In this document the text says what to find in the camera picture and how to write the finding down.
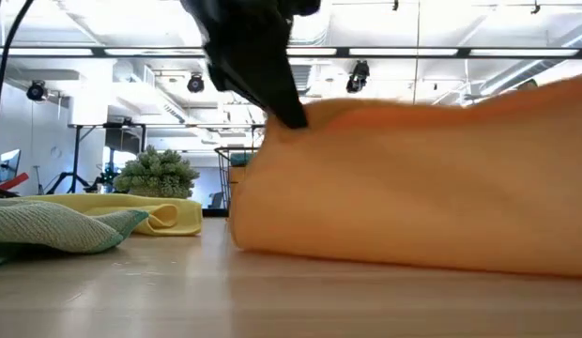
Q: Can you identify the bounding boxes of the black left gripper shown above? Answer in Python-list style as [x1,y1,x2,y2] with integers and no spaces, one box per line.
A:
[180,0,320,131]

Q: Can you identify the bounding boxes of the yellow microfiber towel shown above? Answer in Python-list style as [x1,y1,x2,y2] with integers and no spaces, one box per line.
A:
[16,192,204,237]

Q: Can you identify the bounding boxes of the light green microfiber towel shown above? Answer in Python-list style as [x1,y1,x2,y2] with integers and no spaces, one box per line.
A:
[0,196,150,269]

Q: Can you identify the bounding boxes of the green artificial plant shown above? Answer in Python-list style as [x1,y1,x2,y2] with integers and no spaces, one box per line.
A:
[113,144,201,200]

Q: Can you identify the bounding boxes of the black metal stand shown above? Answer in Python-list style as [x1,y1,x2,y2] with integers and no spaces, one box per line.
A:
[45,122,147,194]

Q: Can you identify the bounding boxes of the tilted computer monitor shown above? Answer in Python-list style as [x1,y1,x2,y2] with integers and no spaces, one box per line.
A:
[0,148,23,185]

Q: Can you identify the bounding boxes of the black wire basket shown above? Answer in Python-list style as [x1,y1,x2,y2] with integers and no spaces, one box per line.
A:
[214,146,260,222]

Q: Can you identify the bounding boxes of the hanging ceiling cable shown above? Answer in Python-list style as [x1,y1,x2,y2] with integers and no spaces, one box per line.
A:
[411,0,421,102]

